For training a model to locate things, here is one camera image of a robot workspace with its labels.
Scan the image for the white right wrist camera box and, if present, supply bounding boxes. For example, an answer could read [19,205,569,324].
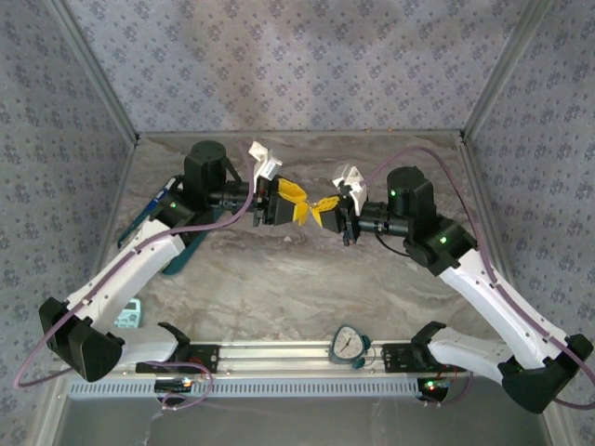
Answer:
[332,162,368,217]

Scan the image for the teal triangular dial clock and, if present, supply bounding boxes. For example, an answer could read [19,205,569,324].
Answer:
[327,323,372,371]

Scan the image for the black controller board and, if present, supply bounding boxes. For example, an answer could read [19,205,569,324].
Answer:
[154,378,194,394]
[416,377,451,403]

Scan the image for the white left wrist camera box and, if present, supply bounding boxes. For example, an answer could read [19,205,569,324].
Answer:
[246,140,284,181]

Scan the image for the aluminium frame bar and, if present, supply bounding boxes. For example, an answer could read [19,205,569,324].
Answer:
[69,138,140,343]
[457,138,531,338]

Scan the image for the light teal calculator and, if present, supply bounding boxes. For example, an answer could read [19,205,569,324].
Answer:
[113,298,143,330]

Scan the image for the grey slotted cable duct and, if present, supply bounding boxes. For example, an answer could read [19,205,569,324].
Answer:
[67,376,422,400]

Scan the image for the aluminium frame post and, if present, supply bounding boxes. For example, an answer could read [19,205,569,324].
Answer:
[460,0,557,143]
[46,0,141,145]

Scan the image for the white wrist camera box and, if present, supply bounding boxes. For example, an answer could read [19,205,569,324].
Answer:
[246,140,284,181]
[332,162,368,217]

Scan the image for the aluminium mounting rail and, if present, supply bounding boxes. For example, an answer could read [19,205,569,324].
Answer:
[51,341,508,378]

